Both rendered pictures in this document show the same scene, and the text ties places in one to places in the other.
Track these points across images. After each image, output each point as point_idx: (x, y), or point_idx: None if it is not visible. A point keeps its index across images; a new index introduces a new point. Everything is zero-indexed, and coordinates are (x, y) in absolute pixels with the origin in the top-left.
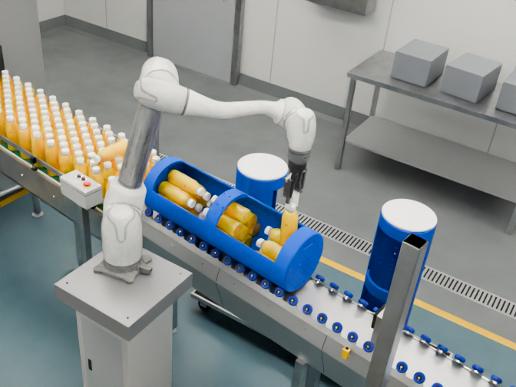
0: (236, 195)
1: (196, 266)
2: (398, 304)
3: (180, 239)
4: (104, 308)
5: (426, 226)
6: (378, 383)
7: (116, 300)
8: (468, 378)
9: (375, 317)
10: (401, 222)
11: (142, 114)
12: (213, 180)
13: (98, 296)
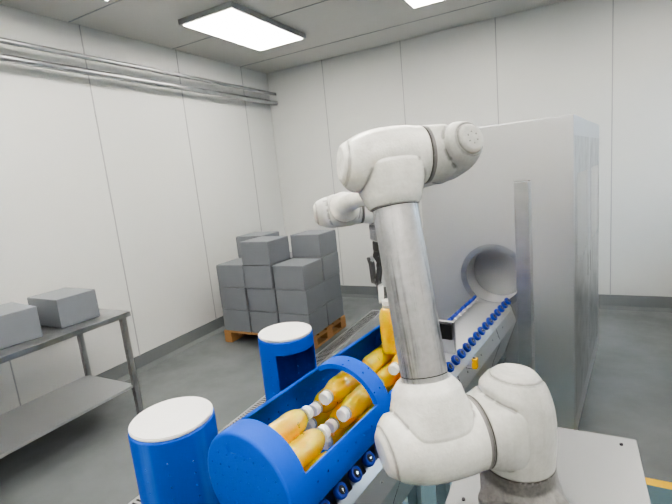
0: (343, 356)
1: (379, 497)
2: (531, 232)
3: (346, 501)
4: (633, 472)
5: (304, 324)
6: (533, 311)
7: (603, 465)
8: (458, 324)
9: (451, 326)
10: (299, 332)
11: (420, 218)
12: (271, 406)
13: (619, 487)
